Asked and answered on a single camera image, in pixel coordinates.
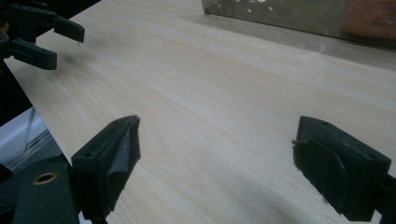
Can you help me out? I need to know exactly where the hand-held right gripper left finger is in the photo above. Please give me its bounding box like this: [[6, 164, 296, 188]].
[[71, 115, 142, 221]]

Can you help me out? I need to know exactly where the white plastic bin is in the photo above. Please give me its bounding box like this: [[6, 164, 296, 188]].
[[0, 106, 64, 173]]

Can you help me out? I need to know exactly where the clear plastic box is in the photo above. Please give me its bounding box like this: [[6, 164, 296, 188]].
[[201, 0, 396, 50]]

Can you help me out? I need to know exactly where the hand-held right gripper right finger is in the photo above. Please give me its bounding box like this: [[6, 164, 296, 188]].
[[292, 116, 392, 222]]

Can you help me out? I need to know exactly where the pink plastic container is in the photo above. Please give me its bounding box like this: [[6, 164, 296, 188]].
[[342, 0, 396, 40]]

